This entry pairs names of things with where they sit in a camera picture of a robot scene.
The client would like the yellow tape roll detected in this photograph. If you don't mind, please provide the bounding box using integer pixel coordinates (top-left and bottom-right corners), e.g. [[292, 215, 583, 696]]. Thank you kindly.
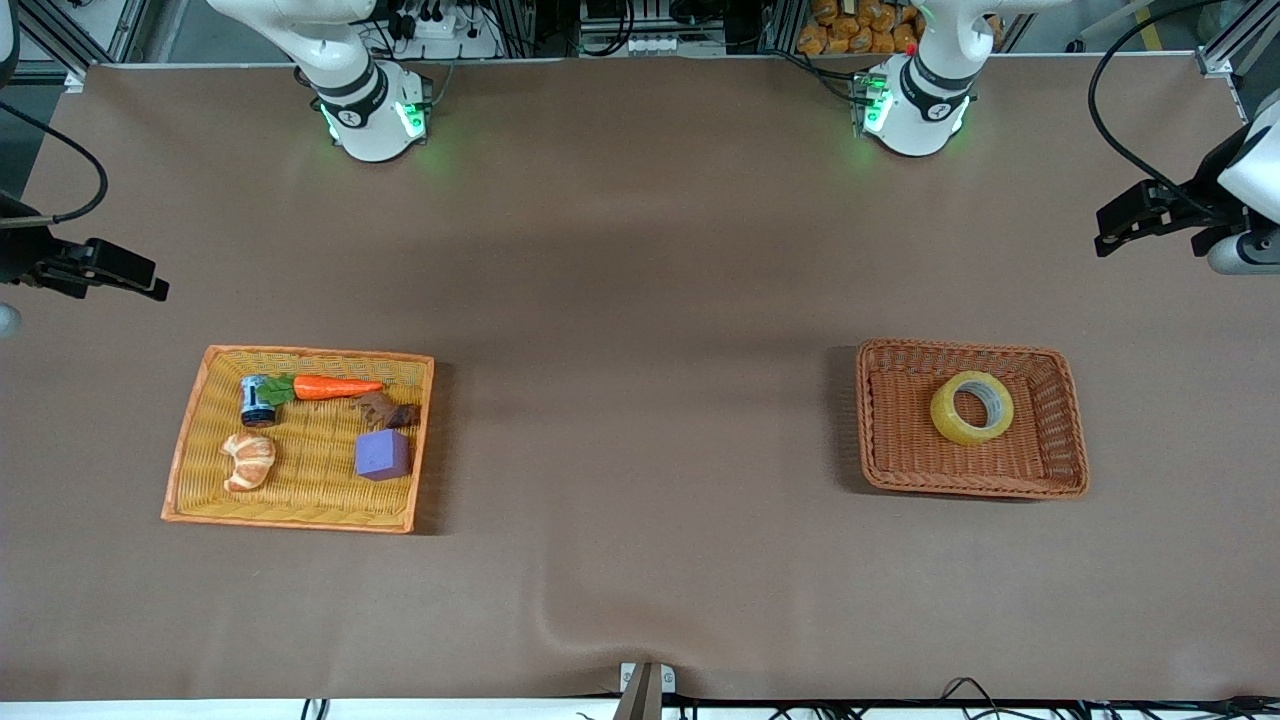
[[930, 371, 1015, 447]]

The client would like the small dark blue can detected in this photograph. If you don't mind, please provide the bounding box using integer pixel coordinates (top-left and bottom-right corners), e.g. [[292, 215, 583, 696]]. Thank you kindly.
[[239, 375, 278, 429]]

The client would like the toy croissant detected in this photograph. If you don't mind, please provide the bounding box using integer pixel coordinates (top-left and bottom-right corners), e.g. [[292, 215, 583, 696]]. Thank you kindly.
[[220, 432, 277, 493]]

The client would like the orange toy carrot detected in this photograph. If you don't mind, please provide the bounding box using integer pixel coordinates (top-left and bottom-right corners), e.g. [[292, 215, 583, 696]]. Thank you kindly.
[[262, 374, 385, 406]]

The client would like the yellow wicker tray orange rim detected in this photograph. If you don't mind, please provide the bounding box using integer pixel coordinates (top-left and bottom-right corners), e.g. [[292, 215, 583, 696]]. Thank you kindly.
[[160, 345, 436, 534]]

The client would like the brown toy chunk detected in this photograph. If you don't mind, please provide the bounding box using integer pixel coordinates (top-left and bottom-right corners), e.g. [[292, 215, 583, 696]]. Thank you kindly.
[[355, 392, 421, 431]]

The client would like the brown wicker basket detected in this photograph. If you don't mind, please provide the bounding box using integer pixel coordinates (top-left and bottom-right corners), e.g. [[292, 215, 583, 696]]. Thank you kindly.
[[855, 338, 1091, 499]]

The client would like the purple cube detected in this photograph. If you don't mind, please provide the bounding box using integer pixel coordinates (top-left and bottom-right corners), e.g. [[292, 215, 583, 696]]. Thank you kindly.
[[355, 429, 412, 483]]

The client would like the bag of orange buns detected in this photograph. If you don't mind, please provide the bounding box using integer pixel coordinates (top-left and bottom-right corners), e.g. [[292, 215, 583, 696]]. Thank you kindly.
[[797, 0, 1003, 56]]

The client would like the white power strip with plugs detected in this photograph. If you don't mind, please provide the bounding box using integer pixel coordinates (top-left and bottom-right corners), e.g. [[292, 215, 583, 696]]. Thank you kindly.
[[385, 0, 501, 58]]

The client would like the long white power strip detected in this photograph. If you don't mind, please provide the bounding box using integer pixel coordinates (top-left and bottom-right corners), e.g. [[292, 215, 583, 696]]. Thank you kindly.
[[580, 35, 727, 57]]

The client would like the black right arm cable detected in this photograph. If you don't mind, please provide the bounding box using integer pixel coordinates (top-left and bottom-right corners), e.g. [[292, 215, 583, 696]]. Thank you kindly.
[[0, 100, 110, 227]]

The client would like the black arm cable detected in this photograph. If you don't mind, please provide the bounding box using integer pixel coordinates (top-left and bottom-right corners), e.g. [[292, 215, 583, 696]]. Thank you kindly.
[[1087, 0, 1280, 219], [0, 100, 110, 227]]

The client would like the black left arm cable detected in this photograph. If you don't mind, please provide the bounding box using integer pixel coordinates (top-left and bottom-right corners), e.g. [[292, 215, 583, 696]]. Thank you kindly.
[[1087, 0, 1280, 219]]

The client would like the aluminium frame profile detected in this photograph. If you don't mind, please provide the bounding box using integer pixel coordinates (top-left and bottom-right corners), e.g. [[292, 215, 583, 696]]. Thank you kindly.
[[1195, 0, 1280, 78], [18, 0, 151, 93]]

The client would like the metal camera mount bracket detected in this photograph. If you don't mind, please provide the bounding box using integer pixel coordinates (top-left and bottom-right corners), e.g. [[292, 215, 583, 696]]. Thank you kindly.
[[612, 661, 677, 720]]

